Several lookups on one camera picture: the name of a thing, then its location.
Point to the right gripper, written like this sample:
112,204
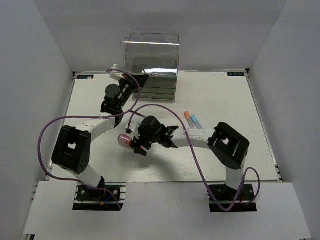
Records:
138,141

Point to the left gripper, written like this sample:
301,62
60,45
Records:
141,79

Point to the pink marker tube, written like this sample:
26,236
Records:
124,139

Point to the clear acrylic drawer organizer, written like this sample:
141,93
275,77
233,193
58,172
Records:
155,54

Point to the orange highlighter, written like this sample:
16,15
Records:
189,120

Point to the blue highlighter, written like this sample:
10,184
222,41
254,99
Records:
196,122

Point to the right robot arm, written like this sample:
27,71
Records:
228,145

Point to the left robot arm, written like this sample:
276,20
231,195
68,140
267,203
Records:
73,146

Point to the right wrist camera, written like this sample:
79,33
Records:
131,128

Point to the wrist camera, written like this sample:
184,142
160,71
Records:
131,128
116,75

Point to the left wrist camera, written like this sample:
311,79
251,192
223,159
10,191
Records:
116,75

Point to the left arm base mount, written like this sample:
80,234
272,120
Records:
100,201

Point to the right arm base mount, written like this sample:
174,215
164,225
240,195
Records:
244,203

